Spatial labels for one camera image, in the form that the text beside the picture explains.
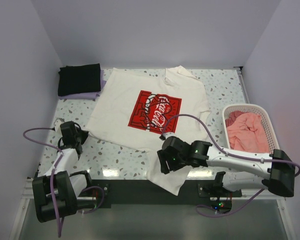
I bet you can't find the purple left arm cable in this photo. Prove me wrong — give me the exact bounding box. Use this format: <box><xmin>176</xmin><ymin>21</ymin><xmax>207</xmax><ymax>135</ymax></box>
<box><xmin>23</xmin><ymin>127</ymin><xmax>106</xmax><ymax>238</ymax></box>

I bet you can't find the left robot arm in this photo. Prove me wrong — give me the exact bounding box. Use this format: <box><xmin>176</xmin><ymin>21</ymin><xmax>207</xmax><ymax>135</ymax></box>
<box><xmin>32</xmin><ymin>121</ymin><xmax>94</xmax><ymax>223</ymax></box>

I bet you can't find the folded purple t shirt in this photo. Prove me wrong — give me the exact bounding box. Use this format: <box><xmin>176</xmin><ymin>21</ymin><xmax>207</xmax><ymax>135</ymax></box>
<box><xmin>59</xmin><ymin>69</ymin><xmax>107</xmax><ymax>101</ymax></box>

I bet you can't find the white plastic laundry basket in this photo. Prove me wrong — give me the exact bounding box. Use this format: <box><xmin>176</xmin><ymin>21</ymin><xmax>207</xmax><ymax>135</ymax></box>
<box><xmin>222</xmin><ymin>103</ymin><xmax>280</xmax><ymax>160</ymax></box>

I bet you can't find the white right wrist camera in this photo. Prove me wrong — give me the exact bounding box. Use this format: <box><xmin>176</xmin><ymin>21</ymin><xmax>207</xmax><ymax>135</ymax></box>
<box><xmin>161</xmin><ymin>132</ymin><xmax>176</xmax><ymax>140</ymax></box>

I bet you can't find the pink t shirt in basket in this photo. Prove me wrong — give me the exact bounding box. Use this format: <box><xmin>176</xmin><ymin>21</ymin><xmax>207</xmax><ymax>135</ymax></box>
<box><xmin>225</xmin><ymin>110</ymin><xmax>270</xmax><ymax>153</ymax></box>

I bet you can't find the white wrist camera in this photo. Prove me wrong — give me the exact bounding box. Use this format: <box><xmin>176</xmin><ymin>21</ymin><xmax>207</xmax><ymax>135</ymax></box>
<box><xmin>53</xmin><ymin>118</ymin><xmax>65</xmax><ymax>132</ymax></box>
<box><xmin>161</xmin><ymin>132</ymin><xmax>176</xmax><ymax>140</ymax></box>

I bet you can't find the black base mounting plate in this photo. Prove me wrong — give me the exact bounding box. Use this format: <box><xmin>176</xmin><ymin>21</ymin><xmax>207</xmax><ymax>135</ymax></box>
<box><xmin>91</xmin><ymin>179</ymin><xmax>242</xmax><ymax>208</ymax></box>

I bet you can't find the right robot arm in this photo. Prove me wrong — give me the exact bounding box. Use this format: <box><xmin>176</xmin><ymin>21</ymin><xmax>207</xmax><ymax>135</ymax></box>
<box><xmin>157</xmin><ymin>136</ymin><xmax>297</xmax><ymax>198</ymax></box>

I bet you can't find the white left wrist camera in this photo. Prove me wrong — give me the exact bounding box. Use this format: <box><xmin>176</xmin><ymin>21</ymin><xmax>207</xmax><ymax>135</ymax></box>
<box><xmin>53</xmin><ymin>118</ymin><xmax>65</xmax><ymax>132</ymax></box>

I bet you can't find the folded black t shirt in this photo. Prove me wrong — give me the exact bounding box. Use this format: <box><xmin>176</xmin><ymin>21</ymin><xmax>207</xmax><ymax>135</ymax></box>
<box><xmin>57</xmin><ymin>63</ymin><xmax>101</xmax><ymax>97</ymax></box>

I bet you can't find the white t shirt red print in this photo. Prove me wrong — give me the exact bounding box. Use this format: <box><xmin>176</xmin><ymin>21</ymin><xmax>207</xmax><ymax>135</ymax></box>
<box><xmin>85</xmin><ymin>66</ymin><xmax>210</xmax><ymax>195</ymax></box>

